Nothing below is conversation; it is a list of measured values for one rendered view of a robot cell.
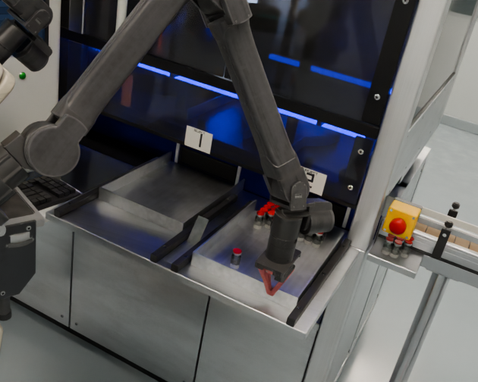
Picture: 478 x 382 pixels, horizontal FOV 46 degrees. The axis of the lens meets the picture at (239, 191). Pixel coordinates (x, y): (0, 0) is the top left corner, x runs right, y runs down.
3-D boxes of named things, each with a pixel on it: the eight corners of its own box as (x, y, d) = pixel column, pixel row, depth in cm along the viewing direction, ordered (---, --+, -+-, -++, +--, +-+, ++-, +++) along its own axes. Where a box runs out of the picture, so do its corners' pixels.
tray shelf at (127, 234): (155, 161, 179) (156, 155, 178) (366, 244, 155) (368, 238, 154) (44, 217, 139) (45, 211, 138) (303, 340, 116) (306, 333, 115)
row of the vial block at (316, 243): (259, 220, 152) (262, 206, 150) (320, 245, 146) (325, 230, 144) (255, 223, 150) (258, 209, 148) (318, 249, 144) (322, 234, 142)
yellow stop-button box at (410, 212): (387, 220, 148) (395, 195, 145) (414, 230, 146) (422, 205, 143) (380, 231, 142) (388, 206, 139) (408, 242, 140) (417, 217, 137)
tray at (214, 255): (253, 209, 157) (255, 198, 156) (341, 244, 149) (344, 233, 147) (190, 264, 129) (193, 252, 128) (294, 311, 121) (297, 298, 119)
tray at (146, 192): (169, 161, 176) (171, 151, 175) (243, 189, 168) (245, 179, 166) (98, 198, 148) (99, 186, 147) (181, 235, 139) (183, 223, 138)
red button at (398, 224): (389, 226, 142) (394, 212, 140) (404, 232, 141) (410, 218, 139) (385, 232, 139) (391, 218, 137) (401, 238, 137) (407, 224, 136)
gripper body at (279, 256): (300, 258, 121) (307, 229, 117) (281, 280, 112) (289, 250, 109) (272, 247, 123) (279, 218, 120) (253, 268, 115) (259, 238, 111)
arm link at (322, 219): (268, 174, 115) (292, 182, 107) (315, 170, 120) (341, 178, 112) (266, 231, 117) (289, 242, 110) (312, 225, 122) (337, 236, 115)
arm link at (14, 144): (-8, 148, 88) (-5, 154, 83) (43, 108, 90) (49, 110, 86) (33, 191, 92) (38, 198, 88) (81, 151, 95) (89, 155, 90)
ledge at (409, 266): (378, 238, 159) (381, 232, 159) (424, 255, 155) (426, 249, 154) (366, 259, 148) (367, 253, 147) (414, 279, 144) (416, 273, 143)
